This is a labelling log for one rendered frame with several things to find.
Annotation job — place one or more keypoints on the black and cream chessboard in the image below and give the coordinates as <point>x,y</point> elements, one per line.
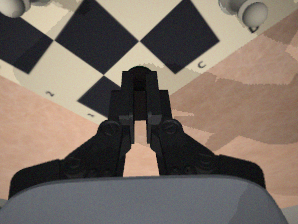
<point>73,52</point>

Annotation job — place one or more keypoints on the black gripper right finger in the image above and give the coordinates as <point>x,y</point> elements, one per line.
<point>179,154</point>

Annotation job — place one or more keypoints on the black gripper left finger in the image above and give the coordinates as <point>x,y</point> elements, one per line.
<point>103,155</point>

